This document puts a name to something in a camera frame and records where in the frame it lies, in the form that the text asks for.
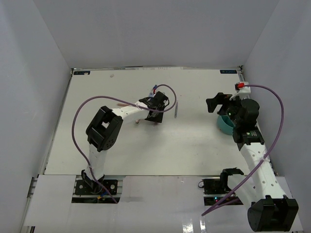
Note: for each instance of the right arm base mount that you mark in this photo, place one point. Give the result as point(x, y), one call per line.
point(216, 188)

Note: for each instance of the purple clear gel pen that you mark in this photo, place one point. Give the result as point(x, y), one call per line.
point(176, 109)

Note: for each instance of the teal round organizer container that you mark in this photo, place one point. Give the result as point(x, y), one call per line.
point(225, 125)

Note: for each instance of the black XDOF label right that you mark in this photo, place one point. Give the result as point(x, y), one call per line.
point(228, 71)

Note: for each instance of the clear blue spray bottle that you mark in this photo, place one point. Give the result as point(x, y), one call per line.
point(153, 91)

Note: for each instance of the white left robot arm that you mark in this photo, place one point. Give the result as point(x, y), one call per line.
point(148, 139)

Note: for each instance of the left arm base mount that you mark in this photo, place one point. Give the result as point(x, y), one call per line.
point(88, 191)

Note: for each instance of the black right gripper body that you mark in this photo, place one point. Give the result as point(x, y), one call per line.
point(230, 108)

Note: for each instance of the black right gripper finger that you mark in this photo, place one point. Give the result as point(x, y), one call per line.
point(212, 103)
point(219, 98)

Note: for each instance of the black xdof label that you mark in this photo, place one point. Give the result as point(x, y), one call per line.
point(228, 71)
point(81, 72)

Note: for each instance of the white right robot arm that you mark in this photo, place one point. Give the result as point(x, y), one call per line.
point(269, 209)

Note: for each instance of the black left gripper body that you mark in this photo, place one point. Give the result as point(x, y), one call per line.
point(158, 118)

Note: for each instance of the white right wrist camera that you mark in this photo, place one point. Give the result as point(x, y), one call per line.
point(242, 91)

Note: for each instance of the black XDOF label left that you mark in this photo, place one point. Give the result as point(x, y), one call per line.
point(81, 72)

